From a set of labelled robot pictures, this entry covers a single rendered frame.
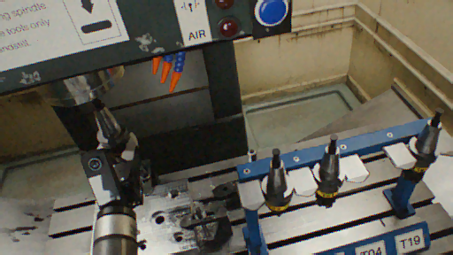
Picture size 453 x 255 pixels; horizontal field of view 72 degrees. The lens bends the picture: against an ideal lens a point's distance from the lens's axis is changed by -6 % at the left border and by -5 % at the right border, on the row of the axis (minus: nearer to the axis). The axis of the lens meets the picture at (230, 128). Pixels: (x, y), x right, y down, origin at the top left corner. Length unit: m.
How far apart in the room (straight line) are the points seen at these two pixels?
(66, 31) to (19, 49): 0.05
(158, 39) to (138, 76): 0.78
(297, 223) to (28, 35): 0.83
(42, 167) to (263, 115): 1.21
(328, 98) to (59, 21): 1.64
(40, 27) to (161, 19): 0.12
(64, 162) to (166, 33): 1.61
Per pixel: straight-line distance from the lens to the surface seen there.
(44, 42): 0.38
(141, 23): 0.35
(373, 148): 0.76
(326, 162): 0.65
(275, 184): 0.63
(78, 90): 0.56
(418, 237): 0.99
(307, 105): 1.81
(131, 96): 1.19
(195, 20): 0.35
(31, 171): 2.00
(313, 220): 1.00
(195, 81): 1.16
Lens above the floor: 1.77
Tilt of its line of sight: 44 degrees down
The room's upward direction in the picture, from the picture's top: 10 degrees counter-clockwise
